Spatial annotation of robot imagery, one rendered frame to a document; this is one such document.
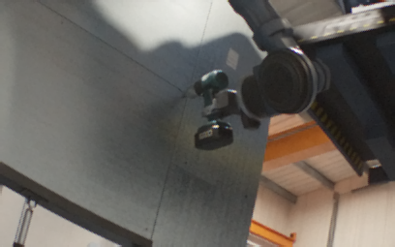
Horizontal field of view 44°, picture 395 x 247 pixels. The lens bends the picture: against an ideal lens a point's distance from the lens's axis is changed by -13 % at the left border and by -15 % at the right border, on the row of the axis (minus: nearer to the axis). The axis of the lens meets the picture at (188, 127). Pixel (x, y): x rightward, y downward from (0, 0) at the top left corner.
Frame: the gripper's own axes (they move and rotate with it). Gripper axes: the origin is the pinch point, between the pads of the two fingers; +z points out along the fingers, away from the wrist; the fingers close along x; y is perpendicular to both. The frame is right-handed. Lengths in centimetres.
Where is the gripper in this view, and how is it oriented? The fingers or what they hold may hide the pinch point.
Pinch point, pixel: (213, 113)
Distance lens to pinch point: 173.9
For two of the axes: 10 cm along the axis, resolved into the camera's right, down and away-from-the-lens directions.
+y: -0.4, -9.6, 2.9
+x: -7.7, -1.6, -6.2
